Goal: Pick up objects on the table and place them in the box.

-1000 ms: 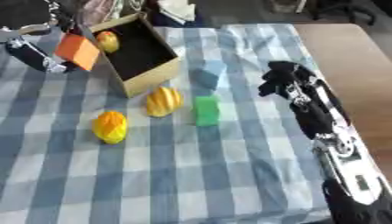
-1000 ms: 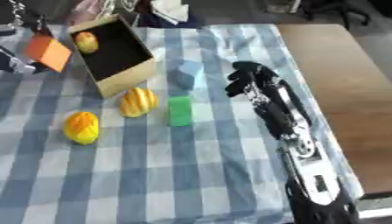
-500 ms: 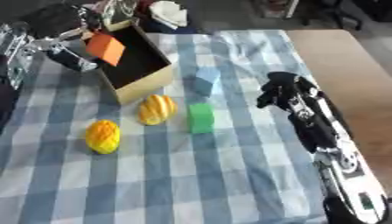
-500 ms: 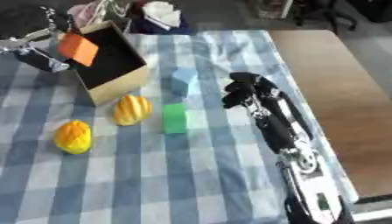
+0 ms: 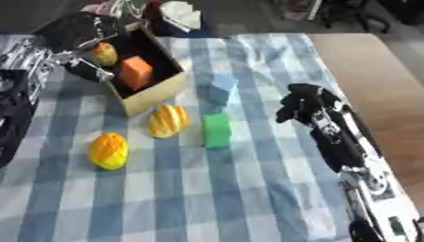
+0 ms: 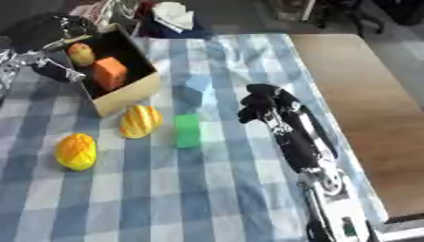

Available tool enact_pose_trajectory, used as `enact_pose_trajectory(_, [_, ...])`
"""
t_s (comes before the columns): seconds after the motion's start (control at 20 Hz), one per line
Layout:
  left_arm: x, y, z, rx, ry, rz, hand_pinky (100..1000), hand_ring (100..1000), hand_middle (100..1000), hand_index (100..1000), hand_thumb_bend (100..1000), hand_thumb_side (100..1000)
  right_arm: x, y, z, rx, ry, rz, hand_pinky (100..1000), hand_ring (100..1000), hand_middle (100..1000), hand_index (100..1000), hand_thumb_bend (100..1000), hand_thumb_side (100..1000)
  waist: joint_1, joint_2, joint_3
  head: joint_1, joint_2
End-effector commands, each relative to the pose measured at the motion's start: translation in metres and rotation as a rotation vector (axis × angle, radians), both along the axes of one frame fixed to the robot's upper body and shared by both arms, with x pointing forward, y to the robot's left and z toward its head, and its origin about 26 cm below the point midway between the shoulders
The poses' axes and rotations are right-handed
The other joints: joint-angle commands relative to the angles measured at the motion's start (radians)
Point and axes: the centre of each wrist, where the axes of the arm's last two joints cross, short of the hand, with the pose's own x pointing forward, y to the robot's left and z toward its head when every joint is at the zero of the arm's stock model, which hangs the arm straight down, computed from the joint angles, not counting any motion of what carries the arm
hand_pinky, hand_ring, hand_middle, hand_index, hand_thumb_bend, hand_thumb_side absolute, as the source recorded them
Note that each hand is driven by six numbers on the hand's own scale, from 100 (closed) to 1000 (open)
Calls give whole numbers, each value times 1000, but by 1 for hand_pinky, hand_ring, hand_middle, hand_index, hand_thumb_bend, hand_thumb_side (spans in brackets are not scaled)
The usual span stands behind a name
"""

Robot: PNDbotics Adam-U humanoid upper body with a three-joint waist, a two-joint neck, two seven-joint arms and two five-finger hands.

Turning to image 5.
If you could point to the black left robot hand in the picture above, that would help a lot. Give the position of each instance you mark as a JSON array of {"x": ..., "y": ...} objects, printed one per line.
[{"x": 72, "y": 30}]

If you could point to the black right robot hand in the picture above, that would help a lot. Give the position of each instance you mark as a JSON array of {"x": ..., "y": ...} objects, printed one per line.
[{"x": 337, "y": 148}]

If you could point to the yellow-green red toy fruit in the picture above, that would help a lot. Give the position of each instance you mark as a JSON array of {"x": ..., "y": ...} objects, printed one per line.
[{"x": 105, "y": 54}]

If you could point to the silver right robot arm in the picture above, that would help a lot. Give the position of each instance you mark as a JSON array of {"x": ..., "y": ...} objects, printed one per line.
[{"x": 381, "y": 204}]

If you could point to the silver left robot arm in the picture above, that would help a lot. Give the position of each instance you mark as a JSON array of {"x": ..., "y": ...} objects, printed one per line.
[{"x": 16, "y": 110}]

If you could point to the tan cardboard box black inside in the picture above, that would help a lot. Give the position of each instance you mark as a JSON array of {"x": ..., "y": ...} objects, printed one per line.
[{"x": 157, "y": 91}]

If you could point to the orange block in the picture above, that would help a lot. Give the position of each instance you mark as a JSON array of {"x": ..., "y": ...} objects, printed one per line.
[{"x": 135, "y": 72}]

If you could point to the white crumpled bag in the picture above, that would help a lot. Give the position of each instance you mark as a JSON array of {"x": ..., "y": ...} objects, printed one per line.
[{"x": 182, "y": 14}]

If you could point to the green block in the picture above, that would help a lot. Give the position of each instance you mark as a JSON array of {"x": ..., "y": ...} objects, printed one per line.
[{"x": 217, "y": 130}]

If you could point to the yellow-orange bumpy toy fruit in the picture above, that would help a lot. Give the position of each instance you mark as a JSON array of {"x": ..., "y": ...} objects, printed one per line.
[{"x": 108, "y": 151}]

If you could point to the blue block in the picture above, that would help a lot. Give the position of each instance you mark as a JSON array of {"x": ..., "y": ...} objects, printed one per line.
[{"x": 222, "y": 89}]

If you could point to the yellow-orange ribbed toy fruit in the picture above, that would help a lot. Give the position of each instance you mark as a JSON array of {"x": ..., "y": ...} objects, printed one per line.
[{"x": 168, "y": 121}]

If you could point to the black chair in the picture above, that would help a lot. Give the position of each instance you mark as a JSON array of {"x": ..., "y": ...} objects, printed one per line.
[{"x": 356, "y": 12}]

